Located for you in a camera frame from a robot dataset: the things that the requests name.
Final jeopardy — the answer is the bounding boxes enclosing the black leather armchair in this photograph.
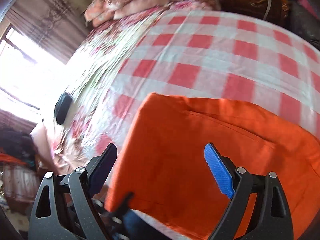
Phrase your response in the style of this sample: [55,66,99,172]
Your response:
[289,0,319,49]

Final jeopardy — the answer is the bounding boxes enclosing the orange pants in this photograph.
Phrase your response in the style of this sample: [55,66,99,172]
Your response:
[105,93,319,239]

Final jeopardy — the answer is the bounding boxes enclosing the pink striped curtain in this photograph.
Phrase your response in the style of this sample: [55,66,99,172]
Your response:
[5,0,88,64]

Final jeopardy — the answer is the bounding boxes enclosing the floral pink bedsheet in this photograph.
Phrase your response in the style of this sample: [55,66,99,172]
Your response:
[31,0,213,175]

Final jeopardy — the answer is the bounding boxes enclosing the dark wooden nightstand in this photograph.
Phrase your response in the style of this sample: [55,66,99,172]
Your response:
[219,0,290,27]

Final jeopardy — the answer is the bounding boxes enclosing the pink checkered plastic sheet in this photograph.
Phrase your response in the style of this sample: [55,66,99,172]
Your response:
[90,10,319,145]

